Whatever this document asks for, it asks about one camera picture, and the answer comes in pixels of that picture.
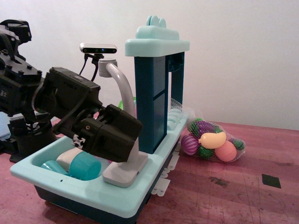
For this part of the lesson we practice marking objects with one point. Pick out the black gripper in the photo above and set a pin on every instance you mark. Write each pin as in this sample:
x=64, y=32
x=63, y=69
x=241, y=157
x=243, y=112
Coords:
x=75, y=100

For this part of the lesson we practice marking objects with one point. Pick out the grey toy faucet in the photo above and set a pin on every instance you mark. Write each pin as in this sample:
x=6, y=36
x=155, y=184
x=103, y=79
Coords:
x=122, y=174

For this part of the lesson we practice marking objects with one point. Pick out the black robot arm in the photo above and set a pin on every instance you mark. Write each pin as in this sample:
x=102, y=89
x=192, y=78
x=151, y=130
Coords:
x=19, y=82

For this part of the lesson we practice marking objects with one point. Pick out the teal toy cup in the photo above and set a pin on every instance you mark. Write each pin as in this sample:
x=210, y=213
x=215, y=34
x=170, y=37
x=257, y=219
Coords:
x=85, y=167

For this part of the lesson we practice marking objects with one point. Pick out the white toy cup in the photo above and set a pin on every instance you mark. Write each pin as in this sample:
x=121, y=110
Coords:
x=65, y=159

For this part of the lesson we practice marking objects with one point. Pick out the light blue toy plates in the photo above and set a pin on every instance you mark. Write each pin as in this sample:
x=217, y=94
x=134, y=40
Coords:
x=173, y=118

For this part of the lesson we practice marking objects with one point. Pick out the light blue toy sink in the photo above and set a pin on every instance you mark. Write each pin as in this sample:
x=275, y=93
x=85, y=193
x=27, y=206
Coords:
x=96, y=199

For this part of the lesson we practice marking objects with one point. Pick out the purple striped toy ball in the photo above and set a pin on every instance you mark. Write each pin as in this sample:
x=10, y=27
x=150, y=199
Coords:
x=189, y=144

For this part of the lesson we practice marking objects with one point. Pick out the dark blue toy shelf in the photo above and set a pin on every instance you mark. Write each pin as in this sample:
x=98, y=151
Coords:
x=159, y=59

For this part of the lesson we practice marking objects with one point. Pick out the mesh bag of toys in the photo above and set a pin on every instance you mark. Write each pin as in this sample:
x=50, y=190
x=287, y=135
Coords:
x=197, y=126

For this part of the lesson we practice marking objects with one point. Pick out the yellow toy fruit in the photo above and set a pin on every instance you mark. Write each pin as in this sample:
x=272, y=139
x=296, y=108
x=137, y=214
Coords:
x=212, y=140

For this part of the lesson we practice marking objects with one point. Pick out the orange toy egg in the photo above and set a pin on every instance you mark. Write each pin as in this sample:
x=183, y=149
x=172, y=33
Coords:
x=227, y=152

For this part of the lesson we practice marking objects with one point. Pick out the black tape square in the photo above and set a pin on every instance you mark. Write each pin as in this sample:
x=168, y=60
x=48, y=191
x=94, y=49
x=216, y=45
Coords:
x=271, y=181

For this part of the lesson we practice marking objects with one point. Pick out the silver depth camera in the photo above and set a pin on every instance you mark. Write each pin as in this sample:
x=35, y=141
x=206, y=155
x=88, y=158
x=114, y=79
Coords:
x=89, y=48

